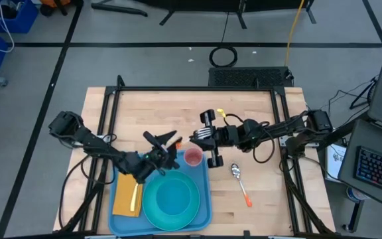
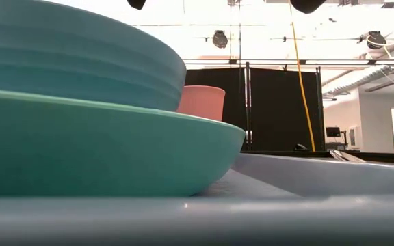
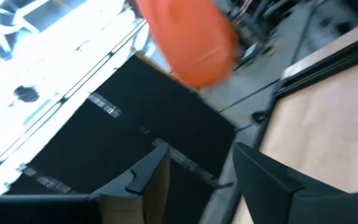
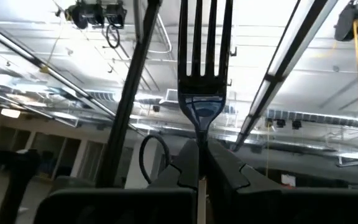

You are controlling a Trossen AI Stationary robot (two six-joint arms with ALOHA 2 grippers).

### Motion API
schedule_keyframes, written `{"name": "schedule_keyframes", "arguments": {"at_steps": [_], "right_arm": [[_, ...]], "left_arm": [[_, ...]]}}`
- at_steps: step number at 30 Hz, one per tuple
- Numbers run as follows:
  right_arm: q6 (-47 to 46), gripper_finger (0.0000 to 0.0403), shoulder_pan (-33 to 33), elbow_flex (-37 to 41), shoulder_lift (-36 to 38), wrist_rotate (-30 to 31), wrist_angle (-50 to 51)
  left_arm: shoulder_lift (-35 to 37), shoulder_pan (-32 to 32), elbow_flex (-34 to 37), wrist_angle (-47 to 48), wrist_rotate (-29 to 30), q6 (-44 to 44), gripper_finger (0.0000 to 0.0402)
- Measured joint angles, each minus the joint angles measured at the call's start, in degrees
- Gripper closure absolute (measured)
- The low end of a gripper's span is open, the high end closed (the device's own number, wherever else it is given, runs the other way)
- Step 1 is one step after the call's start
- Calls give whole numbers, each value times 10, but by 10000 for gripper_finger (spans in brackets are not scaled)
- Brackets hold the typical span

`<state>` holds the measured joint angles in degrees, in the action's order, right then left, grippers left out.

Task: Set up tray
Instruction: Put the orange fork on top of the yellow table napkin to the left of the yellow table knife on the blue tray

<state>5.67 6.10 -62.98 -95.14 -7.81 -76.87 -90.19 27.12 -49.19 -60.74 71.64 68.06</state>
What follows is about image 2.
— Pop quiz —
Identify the ribbed ceiling duct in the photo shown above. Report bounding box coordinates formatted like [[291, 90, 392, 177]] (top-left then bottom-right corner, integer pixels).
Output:
[[322, 64, 390, 98]]

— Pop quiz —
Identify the blue plastic tray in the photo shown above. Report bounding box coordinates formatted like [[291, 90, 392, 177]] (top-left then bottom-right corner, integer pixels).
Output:
[[0, 152, 394, 246]]

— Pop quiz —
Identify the pink cup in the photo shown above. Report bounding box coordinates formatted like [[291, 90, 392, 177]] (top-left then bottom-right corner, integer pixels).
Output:
[[176, 85, 226, 122]]

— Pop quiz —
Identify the long ceiling light strip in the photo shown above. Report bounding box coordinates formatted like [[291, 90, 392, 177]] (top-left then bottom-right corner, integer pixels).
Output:
[[183, 58, 394, 66]]

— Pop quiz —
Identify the thin black hanging cable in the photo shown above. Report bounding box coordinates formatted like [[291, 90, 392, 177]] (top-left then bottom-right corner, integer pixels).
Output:
[[237, 0, 243, 69]]

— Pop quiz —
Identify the yellow hanging cable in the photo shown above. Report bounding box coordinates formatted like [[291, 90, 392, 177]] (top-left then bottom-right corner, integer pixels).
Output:
[[288, 0, 317, 152]]

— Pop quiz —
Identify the small black monitor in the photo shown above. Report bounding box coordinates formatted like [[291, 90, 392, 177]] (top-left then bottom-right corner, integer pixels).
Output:
[[325, 126, 349, 151]]

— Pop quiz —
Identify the black ceiling cable reel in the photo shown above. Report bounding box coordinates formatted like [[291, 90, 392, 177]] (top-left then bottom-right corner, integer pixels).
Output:
[[211, 29, 229, 49], [365, 30, 388, 51]]

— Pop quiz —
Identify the green plate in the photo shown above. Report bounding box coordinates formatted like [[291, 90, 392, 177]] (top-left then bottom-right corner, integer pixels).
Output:
[[0, 87, 246, 198]]

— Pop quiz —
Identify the blue bowl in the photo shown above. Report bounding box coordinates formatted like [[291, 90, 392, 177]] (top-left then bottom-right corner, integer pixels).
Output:
[[0, 0, 187, 112]]

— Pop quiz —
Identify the black folding partition screen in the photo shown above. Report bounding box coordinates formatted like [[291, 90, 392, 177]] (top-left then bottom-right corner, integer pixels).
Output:
[[185, 66, 325, 152]]

